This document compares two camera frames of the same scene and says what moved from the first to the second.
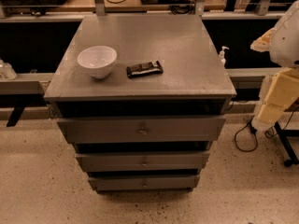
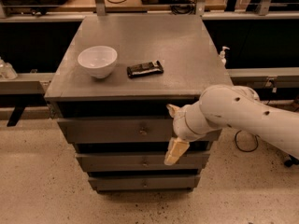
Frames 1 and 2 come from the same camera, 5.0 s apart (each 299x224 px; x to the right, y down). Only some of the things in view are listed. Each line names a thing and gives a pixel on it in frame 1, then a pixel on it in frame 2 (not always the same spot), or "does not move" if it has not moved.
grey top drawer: x=163 y=129 does not move
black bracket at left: x=15 y=116 does not move
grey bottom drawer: x=144 y=183 does not move
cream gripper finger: x=266 y=117 -> x=177 y=149
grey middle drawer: x=143 y=161 does not move
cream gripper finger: x=263 y=44 -> x=173 y=110
